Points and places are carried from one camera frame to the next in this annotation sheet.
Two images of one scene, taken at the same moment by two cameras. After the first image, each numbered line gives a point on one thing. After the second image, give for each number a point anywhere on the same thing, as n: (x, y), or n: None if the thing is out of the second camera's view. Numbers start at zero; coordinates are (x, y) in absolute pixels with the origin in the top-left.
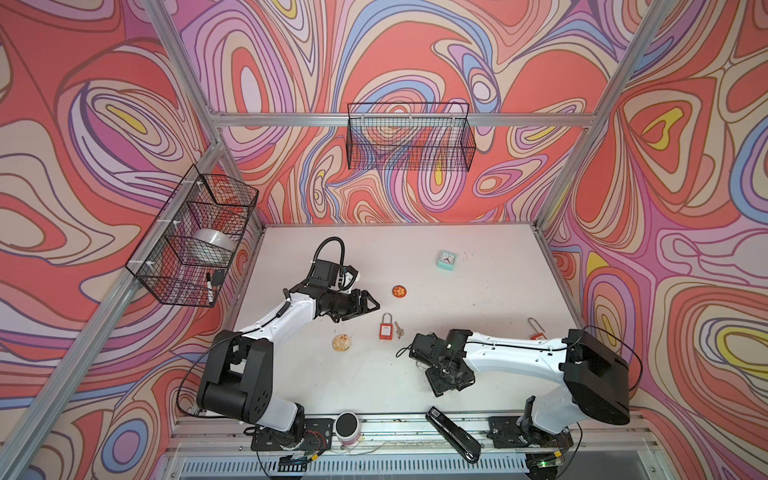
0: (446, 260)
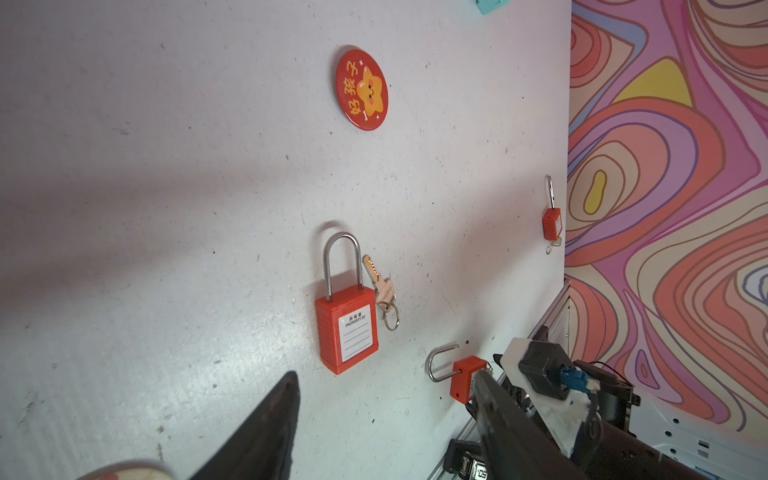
0: (487, 6)
